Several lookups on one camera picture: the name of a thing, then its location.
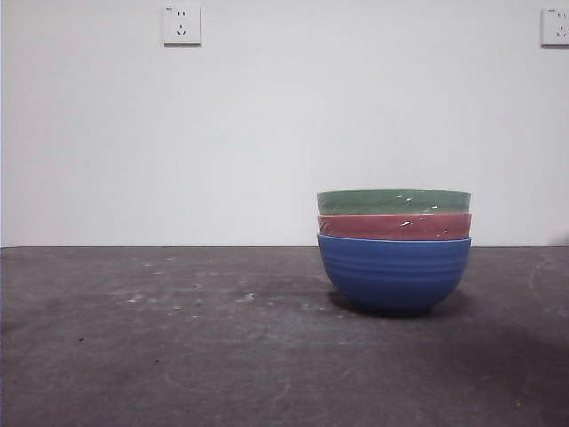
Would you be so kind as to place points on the green ribbed bowl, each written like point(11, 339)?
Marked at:
point(382, 203)

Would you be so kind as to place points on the blue ribbed bowl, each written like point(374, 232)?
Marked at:
point(393, 276)

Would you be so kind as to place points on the red ribbed bowl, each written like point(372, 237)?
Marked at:
point(378, 228)

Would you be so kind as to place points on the white wall socket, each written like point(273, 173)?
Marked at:
point(181, 26)
point(555, 27)

